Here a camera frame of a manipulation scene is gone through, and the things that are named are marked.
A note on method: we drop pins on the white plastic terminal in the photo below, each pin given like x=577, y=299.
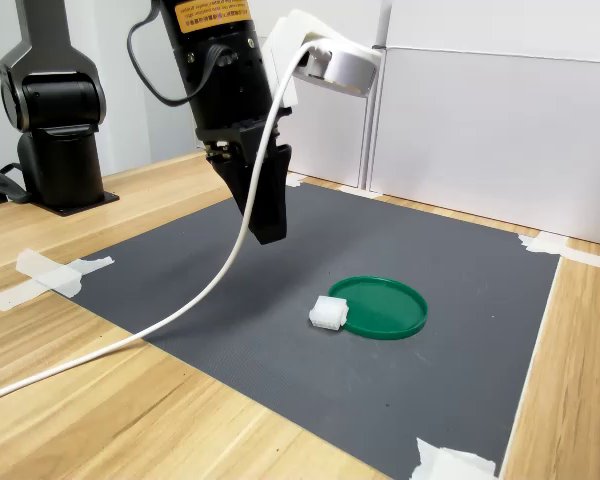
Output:
x=328, y=314

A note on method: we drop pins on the clear partition corner post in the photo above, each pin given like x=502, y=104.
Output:
x=375, y=125

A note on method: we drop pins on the round green lid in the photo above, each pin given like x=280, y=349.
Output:
x=385, y=305

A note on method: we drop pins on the low white partition panel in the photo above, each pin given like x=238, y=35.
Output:
x=505, y=150

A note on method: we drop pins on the white tape strip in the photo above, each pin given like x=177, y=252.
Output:
x=35, y=262
x=295, y=180
x=590, y=260
x=10, y=296
x=472, y=465
x=360, y=191
x=545, y=242
x=427, y=462

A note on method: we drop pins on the dark grey mat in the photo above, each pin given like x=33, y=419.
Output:
x=430, y=400

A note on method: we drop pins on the white camera box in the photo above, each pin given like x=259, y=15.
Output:
x=350, y=67

